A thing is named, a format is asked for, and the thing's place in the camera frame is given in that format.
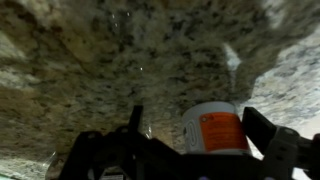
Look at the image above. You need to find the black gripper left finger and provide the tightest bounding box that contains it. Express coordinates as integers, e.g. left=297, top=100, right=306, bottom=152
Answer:
left=58, top=105, right=186, bottom=180

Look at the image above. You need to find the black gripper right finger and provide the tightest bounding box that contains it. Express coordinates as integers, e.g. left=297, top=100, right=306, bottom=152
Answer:
left=242, top=107, right=320, bottom=180

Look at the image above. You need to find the white bottle orange label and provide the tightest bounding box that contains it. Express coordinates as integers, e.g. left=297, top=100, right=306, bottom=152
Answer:
left=182, top=101, right=251, bottom=155

